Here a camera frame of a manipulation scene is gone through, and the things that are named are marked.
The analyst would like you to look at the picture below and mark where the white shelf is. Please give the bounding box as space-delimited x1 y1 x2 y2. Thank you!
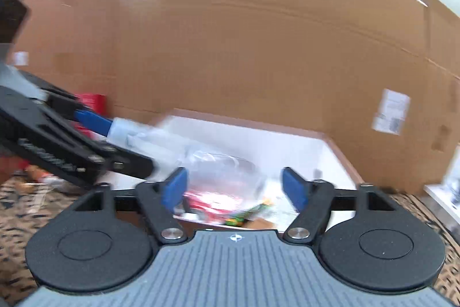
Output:
424 146 459 224

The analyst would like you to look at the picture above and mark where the large cardboard wall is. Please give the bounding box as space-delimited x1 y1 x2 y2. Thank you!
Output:
14 0 459 193

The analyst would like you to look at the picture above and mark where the pink white storage box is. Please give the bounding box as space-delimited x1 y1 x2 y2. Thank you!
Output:
148 110 363 231

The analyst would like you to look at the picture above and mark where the letter patterned rug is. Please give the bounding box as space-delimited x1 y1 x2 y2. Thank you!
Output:
1 179 459 306

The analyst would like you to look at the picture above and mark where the white shipping label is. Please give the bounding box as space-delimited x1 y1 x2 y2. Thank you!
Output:
372 89 411 136

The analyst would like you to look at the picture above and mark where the red booklet box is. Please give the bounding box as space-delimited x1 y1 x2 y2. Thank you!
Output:
74 93 108 140

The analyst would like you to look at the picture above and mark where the clear plastic bag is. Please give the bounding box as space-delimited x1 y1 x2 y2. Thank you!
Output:
107 118 266 200

